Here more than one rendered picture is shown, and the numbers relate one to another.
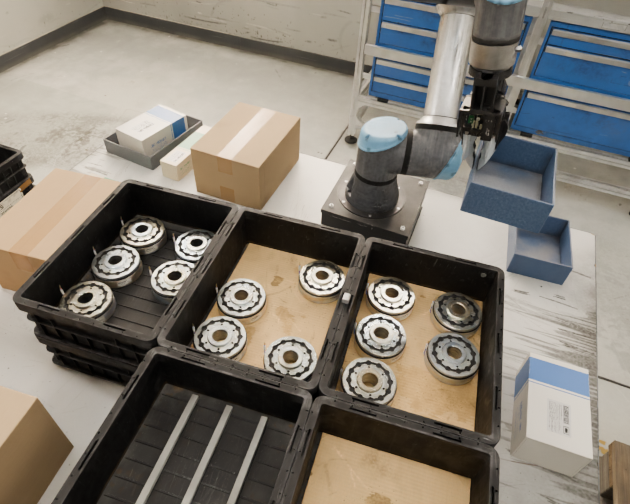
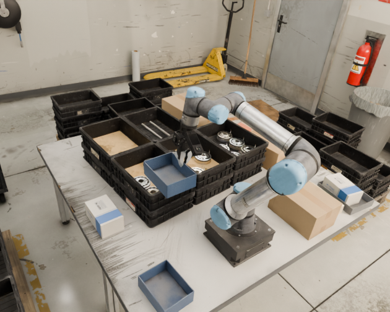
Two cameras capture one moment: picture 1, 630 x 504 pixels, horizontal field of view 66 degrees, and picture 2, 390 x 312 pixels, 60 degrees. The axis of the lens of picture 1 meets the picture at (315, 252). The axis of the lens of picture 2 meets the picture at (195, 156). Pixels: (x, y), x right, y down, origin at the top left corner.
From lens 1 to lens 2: 2.05 m
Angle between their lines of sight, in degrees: 85
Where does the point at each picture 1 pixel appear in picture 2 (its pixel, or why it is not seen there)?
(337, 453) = not seen: hidden behind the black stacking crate
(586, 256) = not seen: outside the picture
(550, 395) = (107, 208)
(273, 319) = (191, 163)
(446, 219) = (218, 272)
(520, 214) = (152, 164)
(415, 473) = not seen: hidden behind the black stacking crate
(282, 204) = (268, 215)
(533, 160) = (173, 189)
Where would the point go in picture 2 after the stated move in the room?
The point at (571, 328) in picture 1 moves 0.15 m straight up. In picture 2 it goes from (118, 265) to (116, 242)
